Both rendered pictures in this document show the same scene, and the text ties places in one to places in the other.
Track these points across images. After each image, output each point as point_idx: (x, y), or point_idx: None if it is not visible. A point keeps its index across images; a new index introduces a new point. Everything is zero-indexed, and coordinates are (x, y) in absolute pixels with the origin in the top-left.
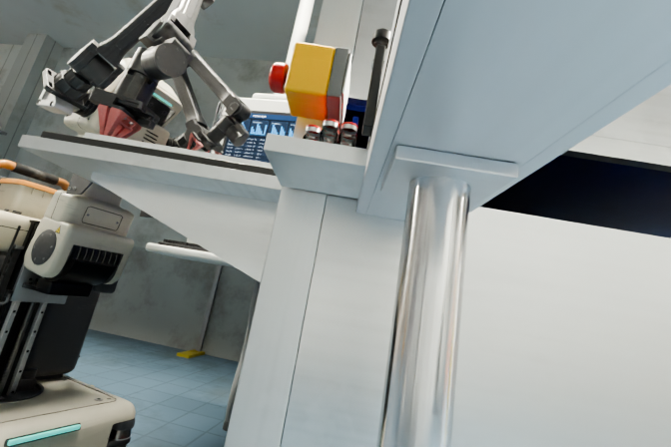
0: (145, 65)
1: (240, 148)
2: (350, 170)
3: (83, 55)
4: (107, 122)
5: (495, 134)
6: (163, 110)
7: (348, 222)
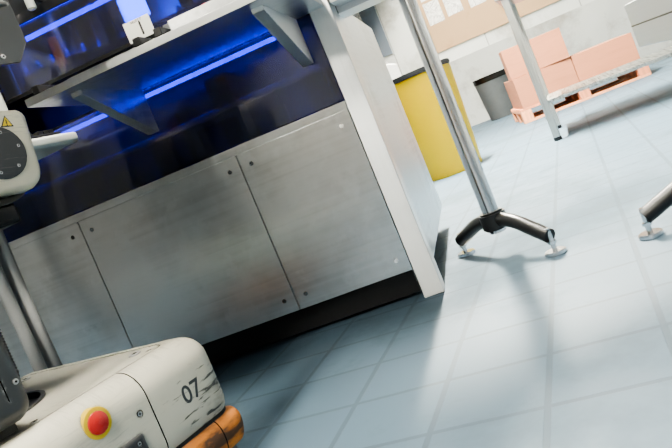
0: None
1: None
2: None
3: None
4: None
5: None
6: None
7: (339, 18)
